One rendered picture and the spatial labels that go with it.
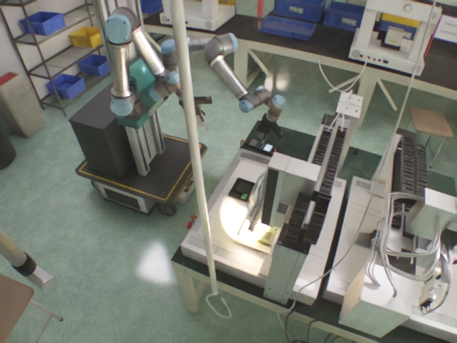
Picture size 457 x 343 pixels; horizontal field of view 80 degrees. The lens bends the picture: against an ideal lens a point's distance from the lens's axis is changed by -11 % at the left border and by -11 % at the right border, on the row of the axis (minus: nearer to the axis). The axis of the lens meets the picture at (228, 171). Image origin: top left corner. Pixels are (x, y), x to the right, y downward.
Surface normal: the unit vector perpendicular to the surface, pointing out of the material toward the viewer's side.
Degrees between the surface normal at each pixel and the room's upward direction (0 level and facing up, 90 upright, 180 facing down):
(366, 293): 0
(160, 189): 0
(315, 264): 0
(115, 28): 83
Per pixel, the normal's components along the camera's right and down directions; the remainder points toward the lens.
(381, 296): 0.00, -0.69
